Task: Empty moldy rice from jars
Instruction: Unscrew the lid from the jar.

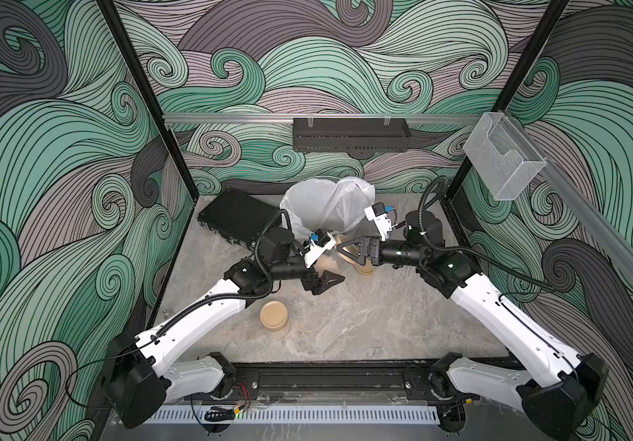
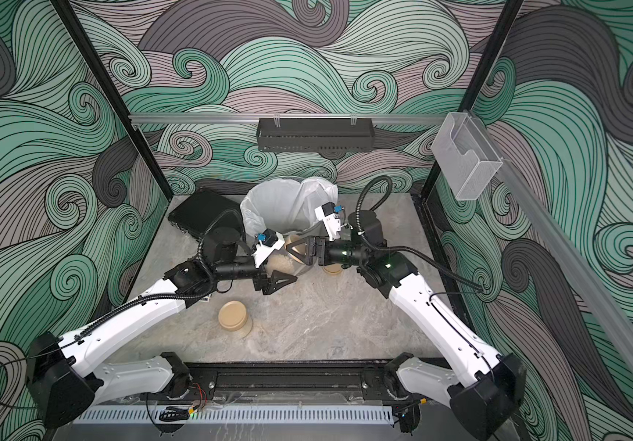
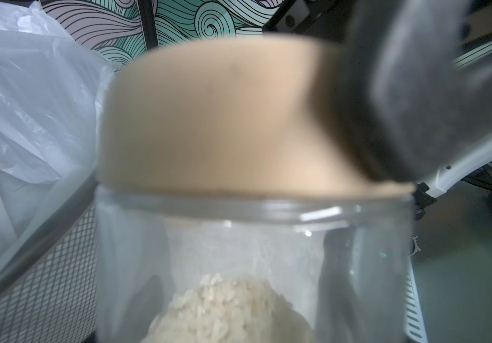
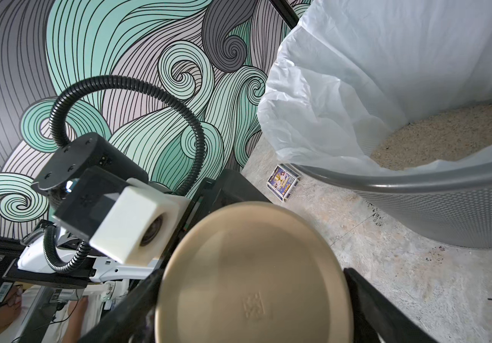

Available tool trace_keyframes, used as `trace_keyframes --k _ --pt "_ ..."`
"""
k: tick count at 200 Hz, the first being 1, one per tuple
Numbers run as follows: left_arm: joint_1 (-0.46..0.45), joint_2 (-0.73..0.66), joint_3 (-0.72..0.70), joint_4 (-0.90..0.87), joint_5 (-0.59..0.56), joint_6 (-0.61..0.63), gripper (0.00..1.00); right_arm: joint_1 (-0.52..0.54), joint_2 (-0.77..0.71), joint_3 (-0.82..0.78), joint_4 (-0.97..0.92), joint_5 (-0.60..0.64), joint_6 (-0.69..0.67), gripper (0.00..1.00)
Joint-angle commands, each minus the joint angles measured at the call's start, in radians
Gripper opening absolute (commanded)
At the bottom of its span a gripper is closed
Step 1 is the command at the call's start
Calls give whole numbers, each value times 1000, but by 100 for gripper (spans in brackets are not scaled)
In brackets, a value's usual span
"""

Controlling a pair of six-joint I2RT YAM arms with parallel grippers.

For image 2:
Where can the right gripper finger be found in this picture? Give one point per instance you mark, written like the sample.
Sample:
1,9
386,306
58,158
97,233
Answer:
304,244
307,259

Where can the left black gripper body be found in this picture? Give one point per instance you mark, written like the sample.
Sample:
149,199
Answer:
234,272

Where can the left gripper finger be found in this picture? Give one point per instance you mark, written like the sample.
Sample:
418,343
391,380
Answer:
262,284
276,281

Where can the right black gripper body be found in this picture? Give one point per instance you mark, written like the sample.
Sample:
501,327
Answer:
345,253

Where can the beige jar lid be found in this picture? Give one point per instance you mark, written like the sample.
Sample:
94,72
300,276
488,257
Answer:
333,270

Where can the jar with beige lid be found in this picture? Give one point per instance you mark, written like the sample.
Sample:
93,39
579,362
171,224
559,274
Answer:
282,261
234,318

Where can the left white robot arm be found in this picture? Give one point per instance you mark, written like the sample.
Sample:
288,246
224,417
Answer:
68,374

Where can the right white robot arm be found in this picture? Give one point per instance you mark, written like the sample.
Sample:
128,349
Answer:
483,388

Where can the silver mesh waste bin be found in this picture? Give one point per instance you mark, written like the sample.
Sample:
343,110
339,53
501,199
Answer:
289,242

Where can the black flat case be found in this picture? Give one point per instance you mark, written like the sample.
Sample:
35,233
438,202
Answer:
195,214

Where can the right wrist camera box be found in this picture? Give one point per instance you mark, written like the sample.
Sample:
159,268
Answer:
330,215

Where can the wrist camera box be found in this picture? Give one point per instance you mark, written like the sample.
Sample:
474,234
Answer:
267,242
330,215

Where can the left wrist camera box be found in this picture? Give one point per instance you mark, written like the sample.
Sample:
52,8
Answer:
267,242

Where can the black perforated wall shelf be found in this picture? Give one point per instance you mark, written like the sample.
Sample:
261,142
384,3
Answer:
312,135

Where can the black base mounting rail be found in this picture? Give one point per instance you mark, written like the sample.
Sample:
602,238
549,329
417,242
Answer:
370,379

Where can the clear acrylic wall holder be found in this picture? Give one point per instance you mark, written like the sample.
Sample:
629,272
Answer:
466,155

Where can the white slotted cable duct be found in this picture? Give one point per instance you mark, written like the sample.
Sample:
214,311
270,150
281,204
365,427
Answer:
245,414

